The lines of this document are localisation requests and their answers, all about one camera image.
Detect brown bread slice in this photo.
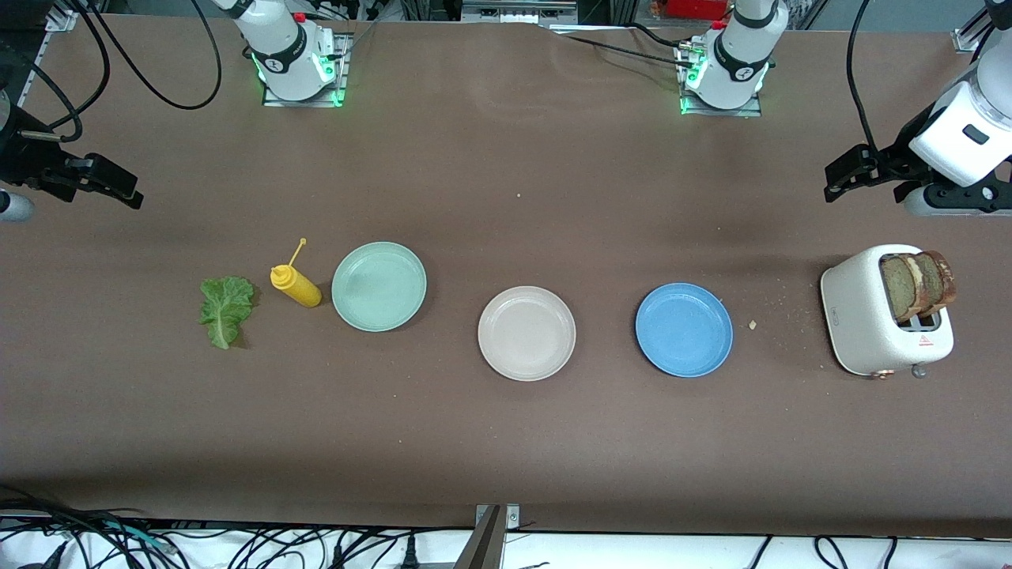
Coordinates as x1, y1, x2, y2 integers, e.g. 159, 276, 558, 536
917, 251, 957, 315
879, 254, 926, 323

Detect yellow mustard squeeze bottle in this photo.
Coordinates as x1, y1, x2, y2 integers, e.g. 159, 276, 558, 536
270, 238, 323, 308

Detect blue plate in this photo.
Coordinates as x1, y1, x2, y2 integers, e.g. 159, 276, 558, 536
635, 283, 734, 379

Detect pale green plate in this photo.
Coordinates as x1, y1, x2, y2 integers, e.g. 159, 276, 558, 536
331, 241, 428, 333

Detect beige plate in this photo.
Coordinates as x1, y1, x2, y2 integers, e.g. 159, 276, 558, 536
478, 285, 577, 382

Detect white two-slot toaster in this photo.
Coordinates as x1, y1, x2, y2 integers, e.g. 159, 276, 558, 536
820, 243, 955, 380

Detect green lettuce leaf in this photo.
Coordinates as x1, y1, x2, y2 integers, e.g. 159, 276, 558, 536
198, 276, 256, 350

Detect red box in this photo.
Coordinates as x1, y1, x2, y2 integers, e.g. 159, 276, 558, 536
663, 0, 732, 21

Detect brown table cover sheet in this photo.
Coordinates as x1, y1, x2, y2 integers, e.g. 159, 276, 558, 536
0, 14, 1012, 540

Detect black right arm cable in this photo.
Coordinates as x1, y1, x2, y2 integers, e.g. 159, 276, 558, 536
75, 0, 224, 111

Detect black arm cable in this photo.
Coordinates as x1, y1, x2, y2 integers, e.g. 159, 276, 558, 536
75, 0, 224, 111
844, 0, 880, 151

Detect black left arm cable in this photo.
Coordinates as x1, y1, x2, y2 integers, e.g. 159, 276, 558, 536
844, 0, 880, 151

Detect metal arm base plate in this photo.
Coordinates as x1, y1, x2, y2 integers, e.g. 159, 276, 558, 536
678, 43, 764, 118
261, 32, 350, 107

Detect teal cable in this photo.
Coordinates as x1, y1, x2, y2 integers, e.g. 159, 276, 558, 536
99, 520, 171, 554

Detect metal table frame bracket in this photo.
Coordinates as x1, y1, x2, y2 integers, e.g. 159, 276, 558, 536
455, 503, 521, 569

